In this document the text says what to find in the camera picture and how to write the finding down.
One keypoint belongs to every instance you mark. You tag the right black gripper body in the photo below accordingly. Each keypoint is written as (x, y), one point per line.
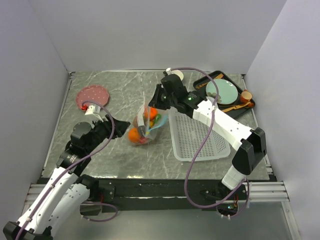
(163, 101)

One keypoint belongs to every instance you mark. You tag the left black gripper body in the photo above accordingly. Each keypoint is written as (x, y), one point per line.
(101, 131)

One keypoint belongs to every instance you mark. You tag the orange tangerine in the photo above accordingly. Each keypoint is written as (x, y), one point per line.
(151, 113)
(134, 135)

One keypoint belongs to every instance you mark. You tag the green chili pepper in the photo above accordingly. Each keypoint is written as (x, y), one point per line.
(157, 118)

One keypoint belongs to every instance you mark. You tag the brown kiwi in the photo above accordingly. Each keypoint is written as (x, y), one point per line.
(135, 122)

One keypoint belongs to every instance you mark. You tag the clear zip top bag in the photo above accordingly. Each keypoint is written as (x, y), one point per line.
(146, 127)

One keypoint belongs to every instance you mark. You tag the red chili pepper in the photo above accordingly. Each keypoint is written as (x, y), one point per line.
(143, 140)

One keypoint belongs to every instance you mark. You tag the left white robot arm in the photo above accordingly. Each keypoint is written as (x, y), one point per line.
(68, 187)

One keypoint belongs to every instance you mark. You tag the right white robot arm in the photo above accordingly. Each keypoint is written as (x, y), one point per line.
(249, 144)

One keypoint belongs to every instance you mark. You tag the white ceramic bowl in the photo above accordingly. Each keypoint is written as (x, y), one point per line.
(178, 73)

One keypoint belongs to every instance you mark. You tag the white plastic basket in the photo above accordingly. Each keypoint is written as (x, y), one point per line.
(187, 135)

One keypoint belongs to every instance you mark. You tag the pink dotted plate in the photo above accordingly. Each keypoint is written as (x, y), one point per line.
(96, 93)

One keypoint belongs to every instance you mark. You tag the wooden chopsticks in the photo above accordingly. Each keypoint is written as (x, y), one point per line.
(202, 82)

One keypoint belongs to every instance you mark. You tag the light green plate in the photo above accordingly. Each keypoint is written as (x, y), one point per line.
(228, 92)

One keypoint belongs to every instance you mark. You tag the wooden spoon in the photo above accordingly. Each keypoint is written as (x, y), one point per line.
(229, 108)

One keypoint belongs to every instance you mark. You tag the black tray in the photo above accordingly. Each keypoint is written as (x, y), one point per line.
(234, 113)

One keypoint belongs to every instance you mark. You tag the small brown cup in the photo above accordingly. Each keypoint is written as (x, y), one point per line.
(246, 96)

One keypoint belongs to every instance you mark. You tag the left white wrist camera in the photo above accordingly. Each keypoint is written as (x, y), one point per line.
(92, 112)

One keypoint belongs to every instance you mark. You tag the black base frame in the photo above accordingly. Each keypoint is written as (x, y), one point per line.
(151, 194)

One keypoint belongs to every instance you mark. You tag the aluminium rail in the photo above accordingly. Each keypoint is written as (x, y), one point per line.
(259, 192)

